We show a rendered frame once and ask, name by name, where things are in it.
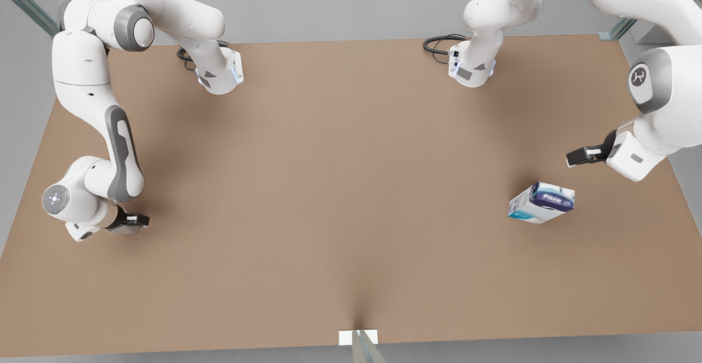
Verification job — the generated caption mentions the black cable loop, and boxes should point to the black cable loop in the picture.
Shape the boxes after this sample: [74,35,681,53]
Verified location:
[177,41,231,72]
[423,35,468,65]

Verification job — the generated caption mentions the silver frame post with foot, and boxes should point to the silver frame post with foot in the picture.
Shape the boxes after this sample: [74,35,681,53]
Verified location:
[338,330,387,363]

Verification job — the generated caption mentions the white and blue printed box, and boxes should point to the white and blue printed box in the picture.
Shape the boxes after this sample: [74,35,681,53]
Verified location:
[507,181,576,225]

